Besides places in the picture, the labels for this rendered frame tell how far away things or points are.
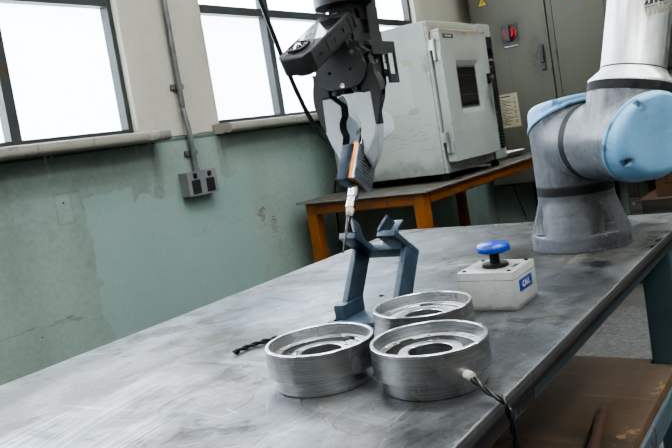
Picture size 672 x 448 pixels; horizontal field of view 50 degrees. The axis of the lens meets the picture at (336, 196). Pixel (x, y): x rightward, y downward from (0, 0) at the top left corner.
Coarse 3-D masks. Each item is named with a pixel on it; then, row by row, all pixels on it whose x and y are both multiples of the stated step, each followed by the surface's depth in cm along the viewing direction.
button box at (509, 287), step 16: (464, 272) 87; (480, 272) 85; (496, 272) 84; (512, 272) 83; (528, 272) 87; (464, 288) 86; (480, 288) 85; (496, 288) 84; (512, 288) 83; (528, 288) 86; (480, 304) 86; (496, 304) 84; (512, 304) 83
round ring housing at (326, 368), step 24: (288, 336) 73; (312, 336) 74; (336, 336) 73; (360, 336) 72; (288, 360) 65; (312, 360) 64; (336, 360) 64; (360, 360) 66; (288, 384) 65; (312, 384) 65; (336, 384) 65; (360, 384) 66
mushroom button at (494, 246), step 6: (492, 240) 88; (498, 240) 87; (480, 246) 87; (486, 246) 86; (492, 246) 86; (498, 246) 85; (504, 246) 86; (480, 252) 86; (486, 252) 86; (492, 252) 85; (498, 252) 85; (492, 258) 87; (498, 258) 87
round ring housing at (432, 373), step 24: (384, 336) 67; (408, 336) 69; (480, 336) 65; (384, 360) 61; (408, 360) 60; (432, 360) 59; (456, 360) 59; (480, 360) 61; (384, 384) 64; (408, 384) 60; (432, 384) 59; (456, 384) 60
